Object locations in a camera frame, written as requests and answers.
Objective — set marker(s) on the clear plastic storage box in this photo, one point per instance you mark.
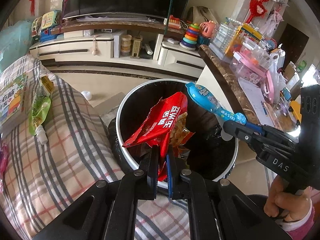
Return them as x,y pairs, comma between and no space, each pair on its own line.
223,41

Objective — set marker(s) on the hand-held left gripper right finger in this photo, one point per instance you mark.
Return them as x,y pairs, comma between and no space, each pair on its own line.
169,177

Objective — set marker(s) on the white trash bin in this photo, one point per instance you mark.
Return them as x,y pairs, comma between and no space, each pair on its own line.
120,140

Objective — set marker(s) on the light blue dust cover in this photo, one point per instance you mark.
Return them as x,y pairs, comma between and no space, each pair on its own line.
13,42

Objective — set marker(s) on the pink ball toy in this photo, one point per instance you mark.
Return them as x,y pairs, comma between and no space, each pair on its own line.
208,28

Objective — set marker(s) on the light blue plastic wrapper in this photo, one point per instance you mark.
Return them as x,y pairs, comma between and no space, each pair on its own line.
207,100

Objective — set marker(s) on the green spout pouch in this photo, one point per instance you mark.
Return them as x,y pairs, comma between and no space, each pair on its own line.
40,107

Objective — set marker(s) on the white TV stand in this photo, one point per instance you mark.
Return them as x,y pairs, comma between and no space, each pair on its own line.
82,46

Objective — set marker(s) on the colourful toy phone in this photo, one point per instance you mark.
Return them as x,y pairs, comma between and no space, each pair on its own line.
50,22

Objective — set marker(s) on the person's right hand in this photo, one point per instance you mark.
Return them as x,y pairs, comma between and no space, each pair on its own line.
287,202

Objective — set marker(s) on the crumpled white tissue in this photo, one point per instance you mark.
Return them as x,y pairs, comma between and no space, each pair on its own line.
87,95

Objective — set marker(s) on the plaid blanket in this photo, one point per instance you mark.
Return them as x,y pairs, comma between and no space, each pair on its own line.
62,160

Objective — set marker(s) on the stacked yellow jars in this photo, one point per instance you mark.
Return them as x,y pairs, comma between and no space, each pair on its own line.
126,45

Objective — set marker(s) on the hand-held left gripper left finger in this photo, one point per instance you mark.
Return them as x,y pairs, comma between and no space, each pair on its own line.
152,170

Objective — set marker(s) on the round rattle toy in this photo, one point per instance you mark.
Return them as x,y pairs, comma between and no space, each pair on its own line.
36,27

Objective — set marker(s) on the red snack bag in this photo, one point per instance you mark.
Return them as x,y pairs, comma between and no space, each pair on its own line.
165,120

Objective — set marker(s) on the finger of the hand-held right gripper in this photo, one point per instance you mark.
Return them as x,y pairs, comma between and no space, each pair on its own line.
240,132
275,135

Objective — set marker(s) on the wooden tower toy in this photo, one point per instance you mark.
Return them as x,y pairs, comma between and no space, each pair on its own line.
137,47

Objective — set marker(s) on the marble counter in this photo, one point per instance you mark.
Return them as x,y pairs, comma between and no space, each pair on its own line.
225,77

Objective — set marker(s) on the children's picture book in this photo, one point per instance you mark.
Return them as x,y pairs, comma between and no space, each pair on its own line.
12,100

